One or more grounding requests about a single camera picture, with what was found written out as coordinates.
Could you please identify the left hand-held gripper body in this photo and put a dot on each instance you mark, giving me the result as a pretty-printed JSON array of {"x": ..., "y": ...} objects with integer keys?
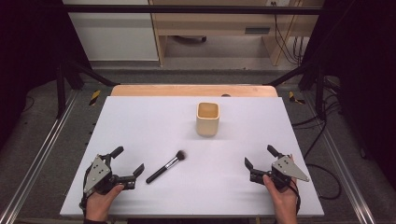
[{"x": 97, "y": 174}]

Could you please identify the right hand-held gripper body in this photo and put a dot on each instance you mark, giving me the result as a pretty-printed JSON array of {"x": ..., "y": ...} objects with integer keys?
[{"x": 286, "y": 169}]

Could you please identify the black makeup brush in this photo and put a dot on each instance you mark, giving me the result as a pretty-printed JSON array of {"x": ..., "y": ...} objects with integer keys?
[{"x": 165, "y": 168}]

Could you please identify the beige square cup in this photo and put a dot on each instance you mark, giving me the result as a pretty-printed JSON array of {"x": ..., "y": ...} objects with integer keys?
[{"x": 207, "y": 124}]

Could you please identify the person's left hand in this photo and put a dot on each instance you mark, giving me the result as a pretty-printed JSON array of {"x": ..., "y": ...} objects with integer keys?
[{"x": 99, "y": 207}]

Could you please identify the person's right hand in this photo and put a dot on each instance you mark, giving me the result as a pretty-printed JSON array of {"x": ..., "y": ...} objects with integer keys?
[{"x": 285, "y": 205}]

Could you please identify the black metal stand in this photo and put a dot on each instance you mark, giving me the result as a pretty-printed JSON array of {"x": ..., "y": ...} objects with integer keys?
[
  {"x": 63, "y": 84},
  {"x": 314, "y": 77}
]

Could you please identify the white cabinet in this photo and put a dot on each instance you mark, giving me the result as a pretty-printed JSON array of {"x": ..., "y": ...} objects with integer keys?
[{"x": 115, "y": 34}]

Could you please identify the black curtain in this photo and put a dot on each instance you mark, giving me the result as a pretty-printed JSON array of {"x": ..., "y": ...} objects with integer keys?
[
  {"x": 28, "y": 46},
  {"x": 364, "y": 62}
]

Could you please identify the black chair base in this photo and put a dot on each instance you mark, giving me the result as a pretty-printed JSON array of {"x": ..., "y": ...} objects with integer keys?
[{"x": 190, "y": 39}]

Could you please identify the wooden desk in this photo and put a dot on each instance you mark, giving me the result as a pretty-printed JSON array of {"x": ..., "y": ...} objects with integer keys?
[{"x": 218, "y": 23}]

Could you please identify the black horizontal bar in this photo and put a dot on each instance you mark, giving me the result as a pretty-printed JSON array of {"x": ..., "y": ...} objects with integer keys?
[{"x": 186, "y": 9}]

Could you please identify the aluminium rail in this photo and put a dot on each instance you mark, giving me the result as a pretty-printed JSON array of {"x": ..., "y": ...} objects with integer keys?
[
  {"x": 342, "y": 168},
  {"x": 37, "y": 161}
]

